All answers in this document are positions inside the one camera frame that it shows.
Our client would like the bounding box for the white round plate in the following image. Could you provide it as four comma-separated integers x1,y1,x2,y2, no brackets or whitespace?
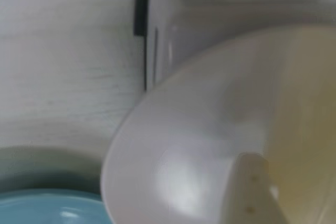
100,24,336,224

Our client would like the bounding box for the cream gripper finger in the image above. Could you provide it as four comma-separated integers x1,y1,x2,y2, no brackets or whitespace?
264,25,336,224
222,152,287,224

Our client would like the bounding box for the white toy train car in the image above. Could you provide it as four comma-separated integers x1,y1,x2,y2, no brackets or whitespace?
145,0,336,92

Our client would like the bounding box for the light blue round dish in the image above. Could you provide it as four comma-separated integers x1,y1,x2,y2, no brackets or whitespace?
0,188,109,224

